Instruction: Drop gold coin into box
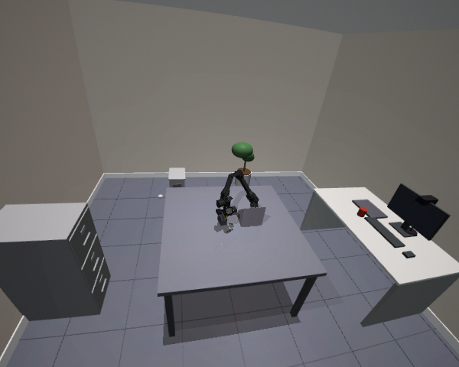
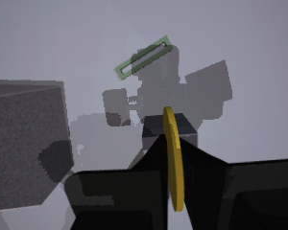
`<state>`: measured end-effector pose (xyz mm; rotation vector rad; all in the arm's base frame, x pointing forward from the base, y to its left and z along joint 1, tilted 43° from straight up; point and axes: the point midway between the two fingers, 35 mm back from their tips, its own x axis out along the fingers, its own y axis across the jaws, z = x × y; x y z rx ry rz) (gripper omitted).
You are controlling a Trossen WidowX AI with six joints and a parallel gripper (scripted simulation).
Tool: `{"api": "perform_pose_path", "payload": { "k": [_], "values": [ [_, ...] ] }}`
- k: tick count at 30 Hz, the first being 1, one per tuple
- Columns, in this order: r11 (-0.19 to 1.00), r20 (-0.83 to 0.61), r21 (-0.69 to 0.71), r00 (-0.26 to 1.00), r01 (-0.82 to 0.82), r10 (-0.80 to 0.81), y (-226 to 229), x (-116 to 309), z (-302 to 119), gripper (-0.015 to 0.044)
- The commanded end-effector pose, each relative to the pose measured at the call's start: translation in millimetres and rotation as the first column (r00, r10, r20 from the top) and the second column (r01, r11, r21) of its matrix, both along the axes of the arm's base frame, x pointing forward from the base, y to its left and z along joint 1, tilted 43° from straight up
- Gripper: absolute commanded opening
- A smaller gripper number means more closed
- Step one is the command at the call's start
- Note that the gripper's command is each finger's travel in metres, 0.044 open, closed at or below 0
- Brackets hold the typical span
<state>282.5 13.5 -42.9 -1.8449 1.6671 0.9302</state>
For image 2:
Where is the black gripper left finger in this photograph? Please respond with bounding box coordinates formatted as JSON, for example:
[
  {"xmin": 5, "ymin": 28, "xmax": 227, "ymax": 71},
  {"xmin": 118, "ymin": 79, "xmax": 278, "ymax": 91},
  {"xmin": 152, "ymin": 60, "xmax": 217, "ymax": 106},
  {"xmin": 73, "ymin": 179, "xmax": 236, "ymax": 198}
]
[{"xmin": 63, "ymin": 134, "xmax": 168, "ymax": 230}]

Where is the gold coin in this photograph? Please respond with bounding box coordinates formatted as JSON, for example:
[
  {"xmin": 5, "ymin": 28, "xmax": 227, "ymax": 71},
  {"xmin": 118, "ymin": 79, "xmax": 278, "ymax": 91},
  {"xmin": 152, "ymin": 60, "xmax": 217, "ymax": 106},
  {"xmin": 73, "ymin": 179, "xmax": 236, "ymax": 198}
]
[{"xmin": 163, "ymin": 106, "xmax": 184, "ymax": 212}]

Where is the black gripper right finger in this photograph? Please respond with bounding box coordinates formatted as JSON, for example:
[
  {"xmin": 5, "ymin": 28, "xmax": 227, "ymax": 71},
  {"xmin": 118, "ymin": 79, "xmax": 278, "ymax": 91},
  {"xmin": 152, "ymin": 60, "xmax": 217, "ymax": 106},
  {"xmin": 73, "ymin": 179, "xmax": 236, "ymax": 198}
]
[{"xmin": 180, "ymin": 138, "xmax": 288, "ymax": 230}]

